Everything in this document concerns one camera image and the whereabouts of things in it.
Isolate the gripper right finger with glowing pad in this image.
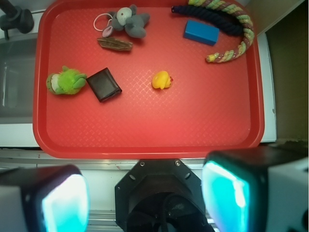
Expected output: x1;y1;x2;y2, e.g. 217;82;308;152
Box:
201;146;309;232

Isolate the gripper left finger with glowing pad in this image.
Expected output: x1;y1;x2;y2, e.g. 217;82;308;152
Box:
0;165;90;232

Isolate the brown wood chip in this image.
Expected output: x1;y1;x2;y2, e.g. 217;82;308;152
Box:
97;37;133;51

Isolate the green plush frog toy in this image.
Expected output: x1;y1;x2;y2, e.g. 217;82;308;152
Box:
46;66;87;95

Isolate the dark brown leather wallet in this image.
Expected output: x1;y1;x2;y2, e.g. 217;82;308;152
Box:
86;68;122;102

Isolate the red plastic tray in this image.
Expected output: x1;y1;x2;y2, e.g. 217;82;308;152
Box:
33;0;265;159

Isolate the grey plastic sink basin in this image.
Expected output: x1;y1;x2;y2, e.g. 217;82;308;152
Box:
0;33;37;124

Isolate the yellow rubber duck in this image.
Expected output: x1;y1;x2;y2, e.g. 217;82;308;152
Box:
152;71;173;90

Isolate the brown cardboard panel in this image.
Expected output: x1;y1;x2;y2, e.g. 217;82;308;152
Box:
246;0;309;145

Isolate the blue rectangular block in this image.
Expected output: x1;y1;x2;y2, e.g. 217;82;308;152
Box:
183;20;219;46

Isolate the grey toy faucet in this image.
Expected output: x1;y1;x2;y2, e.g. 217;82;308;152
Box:
0;0;34;41

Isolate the grey plush mouse toy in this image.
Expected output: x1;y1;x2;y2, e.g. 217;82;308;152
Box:
93;4;150;39

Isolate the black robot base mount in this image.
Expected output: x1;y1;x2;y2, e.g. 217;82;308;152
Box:
115;159;214;232

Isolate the multicolour braided rope toy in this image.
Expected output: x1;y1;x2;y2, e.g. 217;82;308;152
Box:
187;0;255;63

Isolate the dark navy rope toy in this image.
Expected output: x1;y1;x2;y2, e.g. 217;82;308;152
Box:
171;5;243;36

